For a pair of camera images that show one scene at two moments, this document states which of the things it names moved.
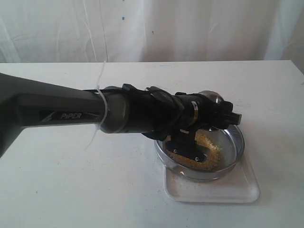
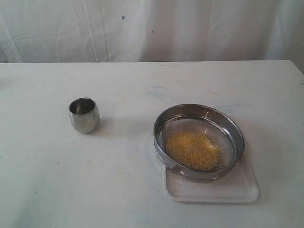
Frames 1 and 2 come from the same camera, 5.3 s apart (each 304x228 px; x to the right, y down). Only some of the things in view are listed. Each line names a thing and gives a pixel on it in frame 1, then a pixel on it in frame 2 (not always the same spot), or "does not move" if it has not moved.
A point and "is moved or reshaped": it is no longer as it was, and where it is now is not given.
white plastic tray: (235, 185) does not move
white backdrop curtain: (52, 31) does not move
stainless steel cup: (213, 96) is moved or reshaped
